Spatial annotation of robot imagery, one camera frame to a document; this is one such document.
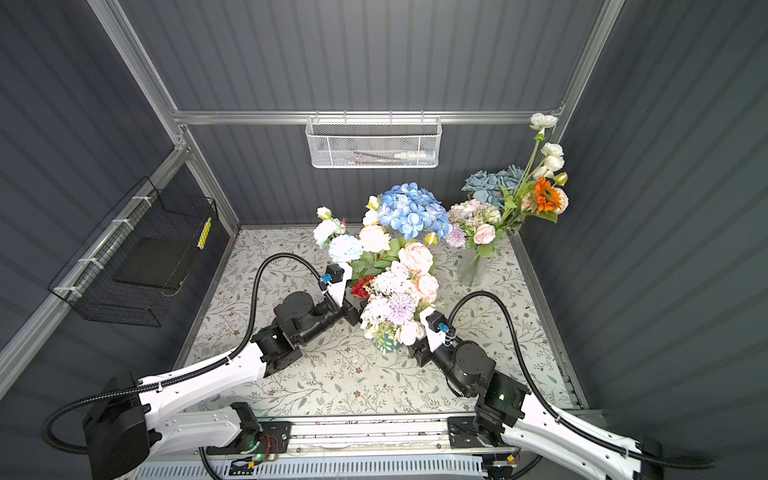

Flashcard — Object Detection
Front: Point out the red gerbera flower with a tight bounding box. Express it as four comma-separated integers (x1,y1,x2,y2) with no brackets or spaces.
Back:
350,275,374,299

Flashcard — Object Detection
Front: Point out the blue ceramic vase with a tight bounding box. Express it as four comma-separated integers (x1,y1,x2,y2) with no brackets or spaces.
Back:
373,332,400,353

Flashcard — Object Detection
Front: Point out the mixed pastel flower bunch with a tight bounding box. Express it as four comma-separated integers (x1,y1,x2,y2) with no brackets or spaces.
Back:
361,261,426,347

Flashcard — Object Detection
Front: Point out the pale blue white flower stem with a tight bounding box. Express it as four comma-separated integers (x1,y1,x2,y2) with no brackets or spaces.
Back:
313,206,364,263

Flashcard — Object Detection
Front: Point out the clear ribbed glass vase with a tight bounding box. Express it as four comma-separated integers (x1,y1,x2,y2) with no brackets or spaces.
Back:
458,249,488,287

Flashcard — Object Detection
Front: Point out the blue hydrangea flower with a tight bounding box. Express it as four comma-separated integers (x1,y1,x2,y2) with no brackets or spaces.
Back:
376,182,453,241

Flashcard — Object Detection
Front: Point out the blue rose bouquet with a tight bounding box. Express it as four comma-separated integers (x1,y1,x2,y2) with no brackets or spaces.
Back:
462,165,523,210

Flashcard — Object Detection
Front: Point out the peach rose stem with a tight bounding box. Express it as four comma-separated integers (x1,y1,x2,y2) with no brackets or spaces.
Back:
521,178,569,215

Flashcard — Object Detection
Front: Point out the orange gerbera flower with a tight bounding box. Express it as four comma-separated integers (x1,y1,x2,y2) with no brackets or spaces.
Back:
532,178,561,223

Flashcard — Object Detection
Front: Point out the white ranunculus stem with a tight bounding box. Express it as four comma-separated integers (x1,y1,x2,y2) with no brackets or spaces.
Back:
502,113,567,224

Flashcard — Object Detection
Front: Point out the cream rose stem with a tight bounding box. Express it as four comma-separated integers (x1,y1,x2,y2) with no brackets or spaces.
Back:
358,196,391,253

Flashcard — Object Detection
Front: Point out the pink peony stem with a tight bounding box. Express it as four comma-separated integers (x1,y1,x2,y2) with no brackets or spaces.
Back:
398,242,439,303

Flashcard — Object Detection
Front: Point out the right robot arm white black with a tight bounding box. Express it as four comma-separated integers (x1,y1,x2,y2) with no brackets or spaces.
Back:
408,339,664,479

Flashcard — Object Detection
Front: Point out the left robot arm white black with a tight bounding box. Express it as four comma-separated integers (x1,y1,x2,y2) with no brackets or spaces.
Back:
83,292,364,479

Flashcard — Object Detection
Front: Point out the marker pen in basket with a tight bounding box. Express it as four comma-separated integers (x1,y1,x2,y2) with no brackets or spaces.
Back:
354,150,438,165

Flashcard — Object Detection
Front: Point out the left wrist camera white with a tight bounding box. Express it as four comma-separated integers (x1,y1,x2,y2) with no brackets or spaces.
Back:
320,262,353,308

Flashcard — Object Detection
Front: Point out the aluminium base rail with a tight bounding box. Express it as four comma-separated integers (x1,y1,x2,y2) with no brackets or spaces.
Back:
131,413,625,480

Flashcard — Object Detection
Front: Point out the white wire mesh basket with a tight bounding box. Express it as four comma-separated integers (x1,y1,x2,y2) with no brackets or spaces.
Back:
305,117,443,169

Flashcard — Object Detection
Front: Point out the black wire basket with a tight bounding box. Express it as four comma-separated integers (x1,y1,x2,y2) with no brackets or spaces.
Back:
48,181,218,327

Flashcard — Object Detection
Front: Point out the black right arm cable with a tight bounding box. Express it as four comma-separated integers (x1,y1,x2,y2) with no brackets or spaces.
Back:
446,290,715,470

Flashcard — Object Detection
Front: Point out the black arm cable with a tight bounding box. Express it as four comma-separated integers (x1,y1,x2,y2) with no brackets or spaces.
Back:
446,290,715,470
40,251,328,456

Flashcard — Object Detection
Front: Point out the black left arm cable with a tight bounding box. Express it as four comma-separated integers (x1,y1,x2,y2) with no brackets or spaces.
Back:
40,251,328,456

